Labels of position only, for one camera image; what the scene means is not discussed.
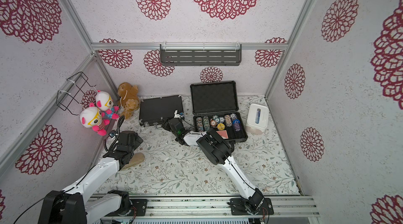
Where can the grey metal wall shelf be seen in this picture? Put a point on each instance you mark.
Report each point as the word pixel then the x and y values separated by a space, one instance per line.
pixel 201 55

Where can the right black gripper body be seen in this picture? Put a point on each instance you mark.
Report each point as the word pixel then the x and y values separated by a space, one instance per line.
pixel 174 123

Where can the brown teddy bear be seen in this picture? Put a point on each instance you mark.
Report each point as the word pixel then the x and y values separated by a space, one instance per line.
pixel 129 100

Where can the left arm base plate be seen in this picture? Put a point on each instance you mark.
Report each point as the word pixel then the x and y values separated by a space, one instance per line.
pixel 138 207

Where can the pink white plush doll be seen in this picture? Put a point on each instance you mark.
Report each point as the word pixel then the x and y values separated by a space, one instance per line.
pixel 92 117
pixel 106 105

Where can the black poker case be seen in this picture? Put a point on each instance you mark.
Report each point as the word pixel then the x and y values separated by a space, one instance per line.
pixel 154 111

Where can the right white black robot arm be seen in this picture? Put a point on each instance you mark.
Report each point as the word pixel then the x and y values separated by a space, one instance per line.
pixel 219 153

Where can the white tissue box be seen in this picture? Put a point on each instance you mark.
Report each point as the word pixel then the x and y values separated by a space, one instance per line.
pixel 257 119

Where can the black wire wall basket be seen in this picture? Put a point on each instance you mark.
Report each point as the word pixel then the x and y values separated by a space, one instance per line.
pixel 67 100

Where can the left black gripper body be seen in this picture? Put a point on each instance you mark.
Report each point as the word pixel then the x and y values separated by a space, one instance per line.
pixel 137 141

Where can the upper pink white plush doll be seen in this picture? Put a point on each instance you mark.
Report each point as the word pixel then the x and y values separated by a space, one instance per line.
pixel 106 105

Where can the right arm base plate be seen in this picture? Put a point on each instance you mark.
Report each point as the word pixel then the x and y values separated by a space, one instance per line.
pixel 241 206

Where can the lower pink white plush doll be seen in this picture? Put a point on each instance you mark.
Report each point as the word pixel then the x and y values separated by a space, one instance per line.
pixel 92 117

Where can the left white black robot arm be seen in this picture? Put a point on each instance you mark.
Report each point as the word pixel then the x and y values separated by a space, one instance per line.
pixel 72 205

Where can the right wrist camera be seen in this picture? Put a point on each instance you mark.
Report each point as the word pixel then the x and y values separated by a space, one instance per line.
pixel 179 115

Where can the poker chips row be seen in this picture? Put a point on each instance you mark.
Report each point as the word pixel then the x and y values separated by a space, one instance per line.
pixel 221 123

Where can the grey hard poker case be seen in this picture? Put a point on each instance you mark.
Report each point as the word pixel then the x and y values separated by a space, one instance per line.
pixel 218 99

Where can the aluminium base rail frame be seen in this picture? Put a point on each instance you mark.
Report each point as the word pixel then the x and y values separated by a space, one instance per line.
pixel 216 207

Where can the tan wooden oval piece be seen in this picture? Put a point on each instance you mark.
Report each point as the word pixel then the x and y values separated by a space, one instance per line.
pixel 136 159

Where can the playing card deck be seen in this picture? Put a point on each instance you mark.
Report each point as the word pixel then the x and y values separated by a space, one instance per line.
pixel 223 134

